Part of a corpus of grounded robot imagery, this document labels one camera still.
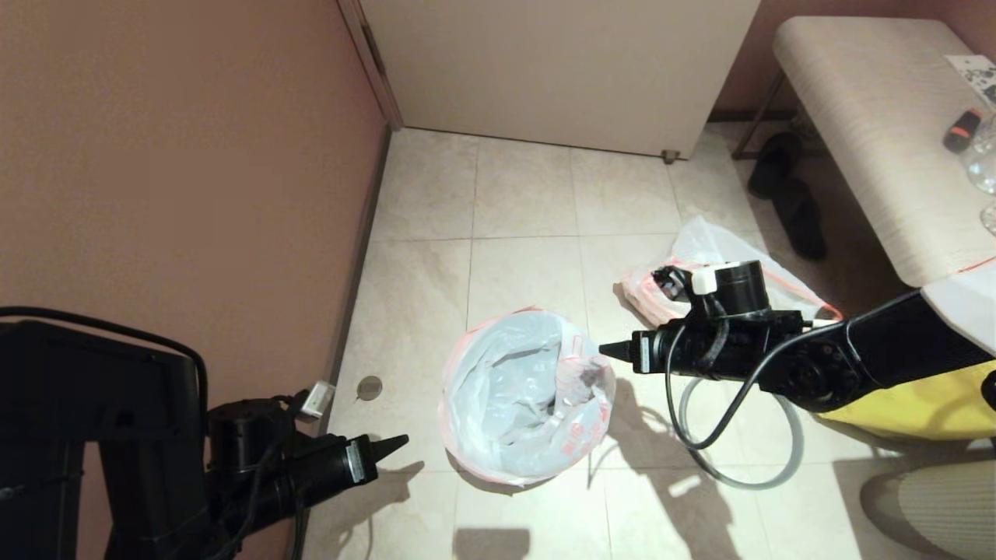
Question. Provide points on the clear plastic bag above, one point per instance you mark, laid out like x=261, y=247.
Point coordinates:
x=716, y=241

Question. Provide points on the round grey floor plate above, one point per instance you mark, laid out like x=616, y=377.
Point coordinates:
x=369, y=387

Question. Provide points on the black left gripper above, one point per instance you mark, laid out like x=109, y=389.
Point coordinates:
x=311, y=474

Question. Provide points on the black slipper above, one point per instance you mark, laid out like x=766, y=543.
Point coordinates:
x=770, y=166
x=801, y=223

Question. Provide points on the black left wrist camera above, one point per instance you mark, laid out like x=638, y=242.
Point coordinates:
x=362, y=460

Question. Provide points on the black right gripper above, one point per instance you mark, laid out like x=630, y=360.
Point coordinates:
x=700, y=350

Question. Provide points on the white door frame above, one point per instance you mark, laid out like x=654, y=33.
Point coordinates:
x=369, y=54

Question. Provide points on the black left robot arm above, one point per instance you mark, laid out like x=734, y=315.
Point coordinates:
x=78, y=389

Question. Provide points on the white blue printed card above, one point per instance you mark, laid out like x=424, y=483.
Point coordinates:
x=978, y=72

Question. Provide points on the grey ribbed cushion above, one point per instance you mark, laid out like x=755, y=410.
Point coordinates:
x=934, y=505

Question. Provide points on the small black red object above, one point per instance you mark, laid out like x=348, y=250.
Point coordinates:
x=962, y=131

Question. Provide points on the beige wood grain bench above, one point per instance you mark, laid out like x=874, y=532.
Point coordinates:
x=879, y=132

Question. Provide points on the clear glass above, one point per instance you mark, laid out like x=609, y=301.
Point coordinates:
x=984, y=159
x=990, y=218

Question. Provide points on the yellow fabric bag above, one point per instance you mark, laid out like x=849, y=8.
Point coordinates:
x=918, y=404

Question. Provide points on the thin metal bench leg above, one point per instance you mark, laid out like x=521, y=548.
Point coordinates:
x=759, y=114

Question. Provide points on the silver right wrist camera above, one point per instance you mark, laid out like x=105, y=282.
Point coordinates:
x=643, y=354

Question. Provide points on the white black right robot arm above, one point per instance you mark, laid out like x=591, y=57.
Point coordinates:
x=895, y=342

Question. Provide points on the white door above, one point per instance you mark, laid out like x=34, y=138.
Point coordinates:
x=560, y=70

